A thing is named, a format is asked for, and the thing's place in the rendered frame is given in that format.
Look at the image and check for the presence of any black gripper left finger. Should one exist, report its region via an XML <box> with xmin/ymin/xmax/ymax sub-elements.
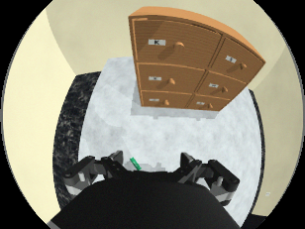
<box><xmin>62</xmin><ymin>151</ymin><xmax>139</xmax><ymax>199</ymax></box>

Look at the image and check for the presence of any brown wooden chest of drawers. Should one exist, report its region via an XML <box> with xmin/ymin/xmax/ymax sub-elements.
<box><xmin>128</xmin><ymin>6</ymin><xmax>266</xmax><ymax>112</ymax></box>

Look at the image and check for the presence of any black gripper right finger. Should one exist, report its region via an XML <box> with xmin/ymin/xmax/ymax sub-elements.
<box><xmin>161</xmin><ymin>153</ymin><xmax>240</xmax><ymax>206</ymax></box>

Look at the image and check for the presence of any green aa battery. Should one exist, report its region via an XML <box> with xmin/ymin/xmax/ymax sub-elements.
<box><xmin>130</xmin><ymin>157</ymin><xmax>141</xmax><ymax>171</ymax></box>

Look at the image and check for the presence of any brown wooden drawer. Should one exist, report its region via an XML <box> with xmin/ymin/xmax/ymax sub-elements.
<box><xmin>187</xmin><ymin>94</ymin><xmax>231</xmax><ymax>111</ymax></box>
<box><xmin>142</xmin><ymin>90</ymin><xmax>192</xmax><ymax>108</ymax></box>
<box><xmin>197</xmin><ymin>70</ymin><xmax>247</xmax><ymax>99</ymax></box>
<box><xmin>134</xmin><ymin>18</ymin><xmax>221</xmax><ymax>67</ymax></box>
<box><xmin>138</xmin><ymin>62</ymin><xmax>205</xmax><ymax>92</ymax></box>
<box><xmin>210</xmin><ymin>36</ymin><xmax>263</xmax><ymax>82</ymax></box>

